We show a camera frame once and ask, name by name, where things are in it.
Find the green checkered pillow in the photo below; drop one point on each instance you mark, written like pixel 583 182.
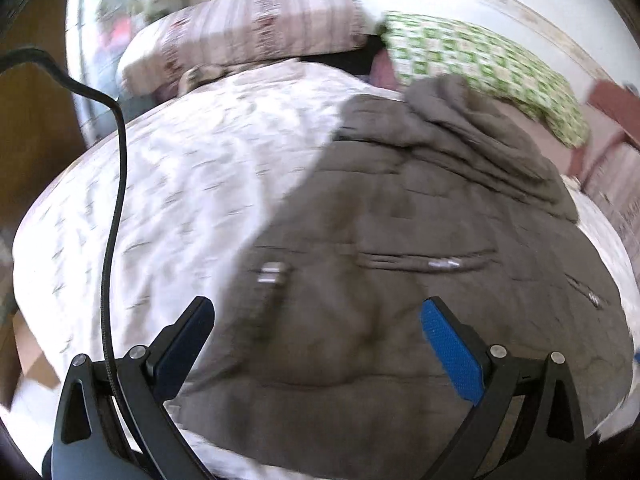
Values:
pixel 475 55

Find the striped floral pillow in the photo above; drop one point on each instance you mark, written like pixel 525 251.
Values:
pixel 240 35

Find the white floral bed sheet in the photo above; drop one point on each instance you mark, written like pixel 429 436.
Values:
pixel 175 185

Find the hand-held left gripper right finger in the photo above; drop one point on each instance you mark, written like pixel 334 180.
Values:
pixel 450 350

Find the stained glass door pane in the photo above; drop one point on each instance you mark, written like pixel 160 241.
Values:
pixel 100 35

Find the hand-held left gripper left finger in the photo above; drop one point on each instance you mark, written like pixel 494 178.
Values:
pixel 182 347

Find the wooden door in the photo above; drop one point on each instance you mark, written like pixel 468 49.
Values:
pixel 35 135

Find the brown quilted hooded jacket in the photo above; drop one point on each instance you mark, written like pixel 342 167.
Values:
pixel 375 310

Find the striped floral cushion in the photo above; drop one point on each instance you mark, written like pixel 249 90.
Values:
pixel 620 185

